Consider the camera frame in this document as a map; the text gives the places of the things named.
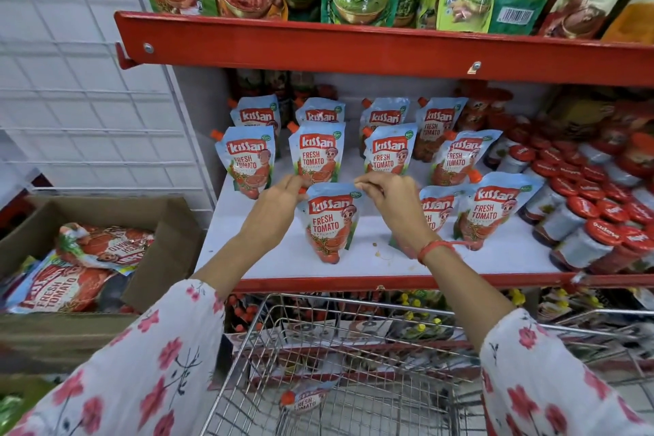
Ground person's right hand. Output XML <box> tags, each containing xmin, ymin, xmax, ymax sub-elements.
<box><xmin>354</xmin><ymin>172</ymin><xmax>441</xmax><ymax>256</ymax></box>

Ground person's left hand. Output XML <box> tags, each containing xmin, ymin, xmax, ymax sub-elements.
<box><xmin>239</xmin><ymin>174</ymin><xmax>309</xmax><ymax>249</ymax></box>

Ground blue tomato ketchup pouch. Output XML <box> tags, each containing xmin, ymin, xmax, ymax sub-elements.
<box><xmin>296</xmin><ymin>182</ymin><xmax>364</xmax><ymax>266</ymax></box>

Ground person's right forearm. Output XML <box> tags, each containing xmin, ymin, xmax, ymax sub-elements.
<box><xmin>420</xmin><ymin>246</ymin><xmax>518</xmax><ymax>351</ymax></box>

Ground person's left forearm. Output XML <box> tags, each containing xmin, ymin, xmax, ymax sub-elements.
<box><xmin>191</xmin><ymin>232</ymin><xmax>267</xmax><ymax>301</ymax></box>

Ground group of tomato ketchup pouches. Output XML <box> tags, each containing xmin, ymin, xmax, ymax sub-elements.
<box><xmin>211</xmin><ymin>95</ymin><xmax>545</xmax><ymax>253</ymax></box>

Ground white shelf with red edge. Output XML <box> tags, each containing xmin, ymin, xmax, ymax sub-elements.
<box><xmin>194</xmin><ymin>144</ymin><xmax>654</xmax><ymax>294</ymax></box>

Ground row of dark sauce bottles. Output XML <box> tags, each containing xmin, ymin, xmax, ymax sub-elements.
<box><xmin>228</xmin><ymin>69</ymin><xmax>339</xmax><ymax>105</ymax></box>

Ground row of yellow-capped bottles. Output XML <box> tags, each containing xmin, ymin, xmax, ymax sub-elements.
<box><xmin>396</xmin><ymin>289</ymin><xmax>606</xmax><ymax>342</ymax></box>

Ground brown cardboard box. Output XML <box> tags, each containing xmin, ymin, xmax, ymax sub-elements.
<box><xmin>0</xmin><ymin>194</ymin><xmax>206</xmax><ymax>376</ymax></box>

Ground red metal shelf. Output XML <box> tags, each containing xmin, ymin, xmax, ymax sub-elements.
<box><xmin>113</xmin><ymin>11</ymin><xmax>654</xmax><ymax>89</ymax></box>

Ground crumpled tomato ketchup pouch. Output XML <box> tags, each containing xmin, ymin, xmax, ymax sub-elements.
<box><xmin>55</xmin><ymin>222</ymin><xmax>155</xmax><ymax>274</ymax></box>
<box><xmin>4</xmin><ymin>253</ymin><xmax>117</xmax><ymax>315</ymax></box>

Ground rows of red-lidded jars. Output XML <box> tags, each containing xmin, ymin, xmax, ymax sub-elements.
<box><xmin>483</xmin><ymin>114</ymin><xmax>654</xmax><ymax>276</ymax></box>

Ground small tomato ketchup pouch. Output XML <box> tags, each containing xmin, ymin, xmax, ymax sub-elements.
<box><xmin>279</xmin><ymin>380</ymin><xmax>339</xmax><ymax>415</ymax></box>

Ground white floral garment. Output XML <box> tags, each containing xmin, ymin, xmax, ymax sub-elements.
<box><xmin>0</xmin><ymin>279</ymin><xmax>654</xmax><ymax>436</ymax></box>

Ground green packet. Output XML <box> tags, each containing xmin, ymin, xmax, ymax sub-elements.
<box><xmin>0</xmin><ymin>377</ymin><xmax>54</xmax><ymax>434</ymax></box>

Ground red thread bracelet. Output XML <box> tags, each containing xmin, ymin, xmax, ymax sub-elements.
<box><xmin>417</xmin><ymin>240</ymin><xmax>472</xmax><ymax>266</ymax></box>

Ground metal wire shopping cart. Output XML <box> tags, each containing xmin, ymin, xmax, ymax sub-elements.
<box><xmin>201</xmin><ymin>293</ymin><xmax>654</xmax><ymax>436</ymax></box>

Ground white wire grid panel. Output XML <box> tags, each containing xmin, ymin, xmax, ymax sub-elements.
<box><xmin>0</xmin><ymin>0</ymin><xmax>218</xmax><ymax>214</ymax></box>

